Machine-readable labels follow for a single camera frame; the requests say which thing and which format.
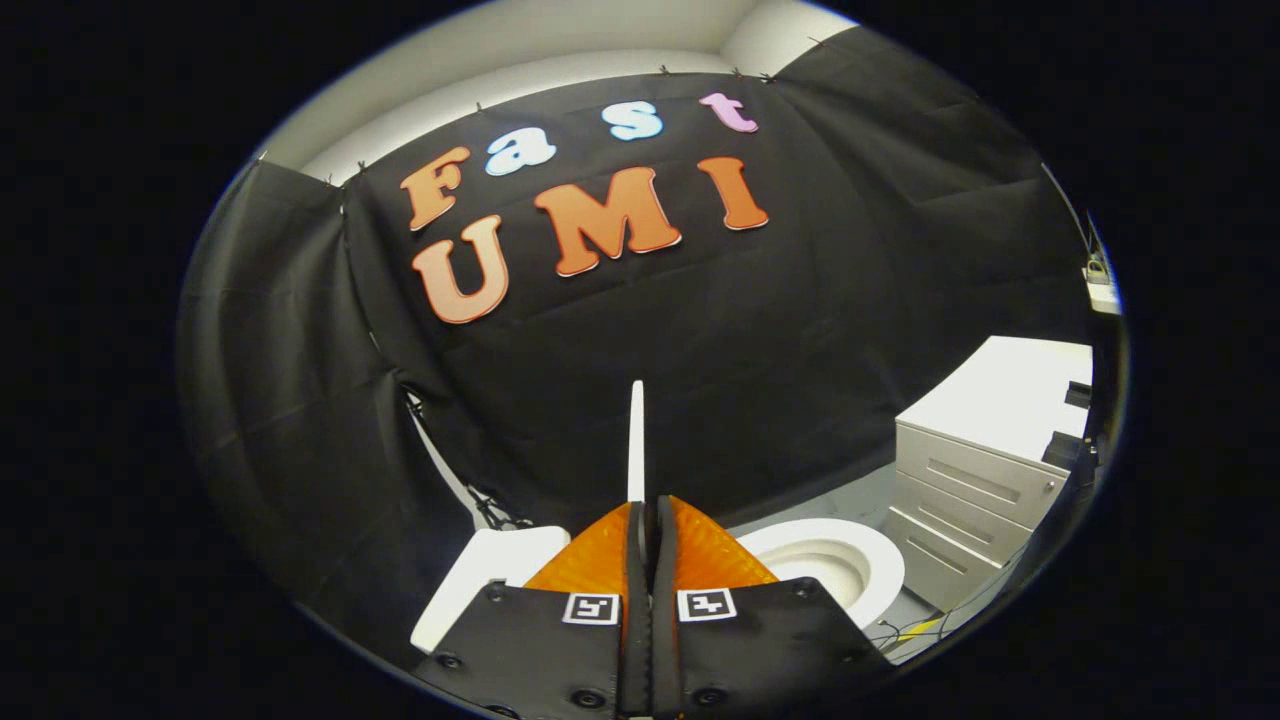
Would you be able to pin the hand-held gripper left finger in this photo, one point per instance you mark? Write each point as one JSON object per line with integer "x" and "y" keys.
{"x": 530, "y": 650}

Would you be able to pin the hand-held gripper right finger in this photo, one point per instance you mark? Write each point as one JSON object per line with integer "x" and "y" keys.
{"x": 780, "y": 650}

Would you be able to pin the white toilet lid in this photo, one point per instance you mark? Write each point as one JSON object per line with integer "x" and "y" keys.
{"x": 636, "y": 440}

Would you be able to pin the white toilet tank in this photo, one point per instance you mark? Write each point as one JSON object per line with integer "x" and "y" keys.
{"x": 480, "y": 580}

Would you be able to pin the black backdrop cloth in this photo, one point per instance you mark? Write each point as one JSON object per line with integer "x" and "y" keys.
{"x": 700, "y": 350}

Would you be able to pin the white drawer cabinet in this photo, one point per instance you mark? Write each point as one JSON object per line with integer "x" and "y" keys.
{"x": 990, "y": 400}

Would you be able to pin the white side shelf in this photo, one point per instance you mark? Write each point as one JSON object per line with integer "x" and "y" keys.
{"x": 1102, "y": 292}

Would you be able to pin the curved black pole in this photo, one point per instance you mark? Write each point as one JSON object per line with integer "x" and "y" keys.
{"x": 1072, "y": 210}

